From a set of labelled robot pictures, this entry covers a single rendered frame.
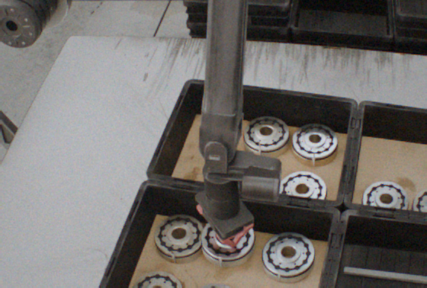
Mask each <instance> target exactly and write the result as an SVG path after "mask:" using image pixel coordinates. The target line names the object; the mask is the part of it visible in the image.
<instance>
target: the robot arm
mask: <svg viewBox="0 0 427 288"><path fill-rule="evenodd" d="M248 10H249V3H248V0H208V3H207V42H206V64H205V86H204V99H203V100H202V105H201V125H200V126H199V144H198V148H199V153H200V155H201V157H202V158H204V160H205V165H204V167H203V168H202V174H203V176H204V186H205V191H203V192H200V193H199V194H196V195H195V200H196V201H197V202H198V203H199V204H198V205H197V210H198V212H200V213H201V215H202V216H203V217H204V218H205V219H206V220H207V222H208V223H209V225H210V227H211V228H213V230H214V231H215V233H216V234H217V237H218V238H219V240H220V241H221V242H222V243H224V244H226V245H228V246H230V247H231V248H232V247H234V246H236V245H238V243H239V241H240V239H241V238H242V237H243V236H244V235H245V234H246V233H247V232H248V231H249V230H250V229H251V228H252V227H253V223H254V220H253V216H252V214H251V213H250V212H249V211H248V210H247V208H246V206H245V204H244V203H243V202H242V201H241V200H240V196H239V192H240V193H242V198H245V199H251V200H264V201H271V202H277V201H278V198H279V191H280V187H281V175H282V169H281V160H280V159H279V158H272V157H268V156H263V155H254V154H253V152H245V151H239V150H237V147H238V145H239V141H240V140H241V136H242V124H243V112H242V105H243V95H242V88H243V76H244V65H245V54H246V32H247V21H248ZM234 236H236V238H235V240H234V241H233V242H232V241H231V240H230V239H231V238H232V237H234Z"/></svg>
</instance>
